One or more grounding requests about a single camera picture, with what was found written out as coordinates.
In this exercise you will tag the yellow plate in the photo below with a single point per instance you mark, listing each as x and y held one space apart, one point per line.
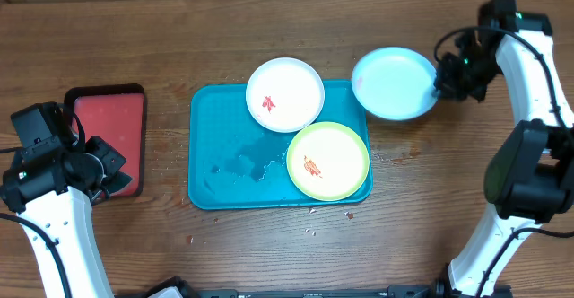
327 161

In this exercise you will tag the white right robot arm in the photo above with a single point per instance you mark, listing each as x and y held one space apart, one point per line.
530 179

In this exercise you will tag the white plate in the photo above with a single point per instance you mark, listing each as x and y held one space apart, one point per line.
285 95

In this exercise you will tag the teal plastic tray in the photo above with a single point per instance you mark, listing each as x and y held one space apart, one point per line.
234 163

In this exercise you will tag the dark red tray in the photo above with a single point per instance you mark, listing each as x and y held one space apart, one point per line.
117 114

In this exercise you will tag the light blue plate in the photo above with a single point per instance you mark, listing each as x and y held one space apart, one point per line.
395 83

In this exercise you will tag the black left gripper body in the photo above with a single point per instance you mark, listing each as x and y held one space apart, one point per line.
109 160

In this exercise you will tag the dark green bow-shaped sponge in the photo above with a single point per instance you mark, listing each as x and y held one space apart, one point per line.
117 182

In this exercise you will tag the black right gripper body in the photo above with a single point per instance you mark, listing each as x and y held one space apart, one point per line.
469 80

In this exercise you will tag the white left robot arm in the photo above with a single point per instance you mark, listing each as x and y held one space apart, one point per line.
50 190

